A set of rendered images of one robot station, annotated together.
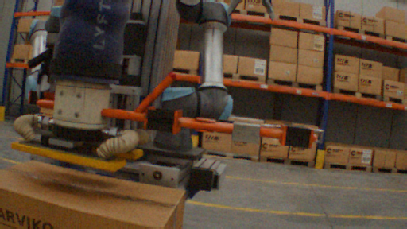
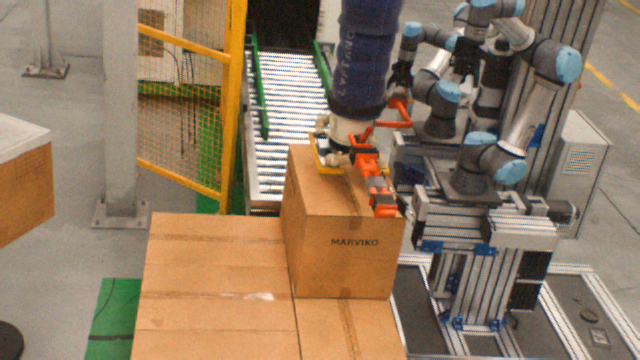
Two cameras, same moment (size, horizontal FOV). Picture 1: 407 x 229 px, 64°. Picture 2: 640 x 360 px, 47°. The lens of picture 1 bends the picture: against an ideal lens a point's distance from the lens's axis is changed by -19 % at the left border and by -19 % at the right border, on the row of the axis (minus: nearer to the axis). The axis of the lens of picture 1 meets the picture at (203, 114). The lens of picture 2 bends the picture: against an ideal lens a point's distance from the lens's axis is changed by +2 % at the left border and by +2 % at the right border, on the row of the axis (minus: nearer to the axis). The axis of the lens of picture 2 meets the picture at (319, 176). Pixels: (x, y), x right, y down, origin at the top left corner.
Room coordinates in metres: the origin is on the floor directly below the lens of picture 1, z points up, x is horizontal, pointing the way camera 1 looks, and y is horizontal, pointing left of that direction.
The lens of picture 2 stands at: (0.14, -2.17, 2.39)
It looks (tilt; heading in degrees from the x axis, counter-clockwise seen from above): 29 degrees down; 72
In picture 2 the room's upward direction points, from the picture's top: 8 degrees clockwise
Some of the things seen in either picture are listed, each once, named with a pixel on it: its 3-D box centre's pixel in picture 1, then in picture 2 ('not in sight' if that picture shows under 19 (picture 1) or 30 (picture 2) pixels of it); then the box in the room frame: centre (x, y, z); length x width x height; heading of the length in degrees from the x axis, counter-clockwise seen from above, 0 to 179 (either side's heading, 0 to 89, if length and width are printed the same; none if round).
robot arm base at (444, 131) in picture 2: not in sight; (441, 122); (1.56, 0.59, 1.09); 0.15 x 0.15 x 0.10
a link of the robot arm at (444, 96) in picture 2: not in sight; (445, 98); (1.56, 0.60, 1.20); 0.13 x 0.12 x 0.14; 124
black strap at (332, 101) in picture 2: (85, 68); (356, 100); (1.05, 0.35, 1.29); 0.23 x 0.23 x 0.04
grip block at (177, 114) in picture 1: (163, 119); (363, 156); (1.03, 0.10, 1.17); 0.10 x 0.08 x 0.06; 175
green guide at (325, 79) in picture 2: not in sight; (333, 85); (1.54, 2.18, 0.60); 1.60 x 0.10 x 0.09; 83
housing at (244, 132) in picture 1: (246, 132); (375, 186); (1.01, -0.11, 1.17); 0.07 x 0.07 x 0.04; 85
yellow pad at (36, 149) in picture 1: (64, 149); (325, 148); (0.96, 0.36, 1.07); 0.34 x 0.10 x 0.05; 85
